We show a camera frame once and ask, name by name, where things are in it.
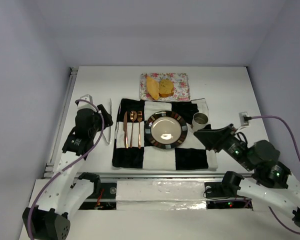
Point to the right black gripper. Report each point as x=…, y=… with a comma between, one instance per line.
x=221, y=137

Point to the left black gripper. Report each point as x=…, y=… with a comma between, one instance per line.
x=100, y=117

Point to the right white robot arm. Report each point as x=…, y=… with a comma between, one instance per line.
x=271, y=181

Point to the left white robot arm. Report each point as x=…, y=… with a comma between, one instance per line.
x=49, y=216

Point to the round brown bread piece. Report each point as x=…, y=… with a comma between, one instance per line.
x=166, y=88

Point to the copper knife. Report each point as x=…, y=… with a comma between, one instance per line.
x=125, y=129

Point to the metal cup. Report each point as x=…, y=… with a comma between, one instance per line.
x=199, y=121

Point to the copper spoon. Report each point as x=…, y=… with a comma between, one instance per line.
x=133, y=117

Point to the copper fork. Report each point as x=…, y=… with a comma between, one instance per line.
x=139, y=119

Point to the black white checkered placemat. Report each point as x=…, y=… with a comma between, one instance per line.
x=191, y=155

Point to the dark rimmed ceramic plate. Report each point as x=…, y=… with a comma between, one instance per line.
x=165, y=130

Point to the floral rectangular tray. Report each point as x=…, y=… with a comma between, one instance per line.
x=181, y=88

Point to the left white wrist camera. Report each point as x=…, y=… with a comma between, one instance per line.
x=87, y=98

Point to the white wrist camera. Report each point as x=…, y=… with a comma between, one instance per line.
x=87, y=98
x=244, y=120

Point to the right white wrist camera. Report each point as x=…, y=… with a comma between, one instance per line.
x=244, y=120

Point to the aluminium frame rail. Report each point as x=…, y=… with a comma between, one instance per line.
x=49, y=165

